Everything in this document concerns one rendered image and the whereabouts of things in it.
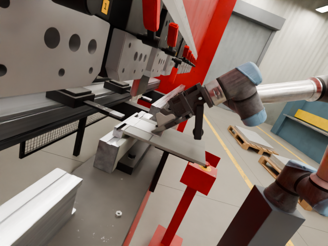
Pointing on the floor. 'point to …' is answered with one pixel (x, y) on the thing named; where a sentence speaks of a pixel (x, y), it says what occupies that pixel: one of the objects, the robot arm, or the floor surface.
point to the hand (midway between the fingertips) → (157, 129)
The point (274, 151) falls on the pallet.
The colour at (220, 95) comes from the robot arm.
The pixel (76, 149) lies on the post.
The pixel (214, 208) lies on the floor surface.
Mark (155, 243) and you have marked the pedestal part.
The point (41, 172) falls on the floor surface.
